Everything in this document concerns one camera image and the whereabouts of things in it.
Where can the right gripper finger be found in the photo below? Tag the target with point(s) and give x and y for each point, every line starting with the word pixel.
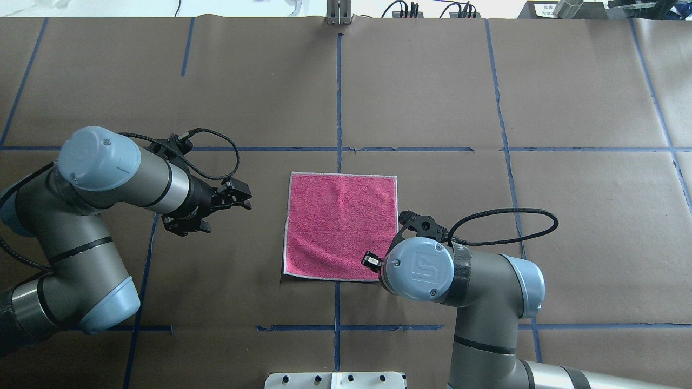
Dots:
pixel 372 261

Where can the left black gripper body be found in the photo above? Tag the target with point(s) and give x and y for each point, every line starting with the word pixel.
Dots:
pixel 199 196

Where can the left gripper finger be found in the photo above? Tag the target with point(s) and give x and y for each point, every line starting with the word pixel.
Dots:
pixel 236 191
pixel 198 225

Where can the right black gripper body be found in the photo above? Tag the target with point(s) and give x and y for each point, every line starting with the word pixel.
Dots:
pixel 372 261

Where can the pink towel with white edge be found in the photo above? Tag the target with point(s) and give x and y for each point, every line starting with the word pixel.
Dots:
pixel 333 220

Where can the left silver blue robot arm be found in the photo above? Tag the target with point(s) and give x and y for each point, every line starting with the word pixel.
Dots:
pixel 85 283

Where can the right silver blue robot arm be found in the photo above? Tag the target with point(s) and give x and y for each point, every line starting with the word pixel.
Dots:
pixel 426 262

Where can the black box under cup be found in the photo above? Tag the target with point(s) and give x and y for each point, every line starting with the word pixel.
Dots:
pixel 544 10

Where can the small metal cup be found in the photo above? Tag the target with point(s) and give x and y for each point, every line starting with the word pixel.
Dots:
pixel 567 9

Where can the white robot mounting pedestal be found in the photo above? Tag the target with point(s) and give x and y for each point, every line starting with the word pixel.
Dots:
pixel 367 379

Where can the aluminium frame post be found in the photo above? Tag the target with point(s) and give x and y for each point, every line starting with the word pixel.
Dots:
pixel 338 12

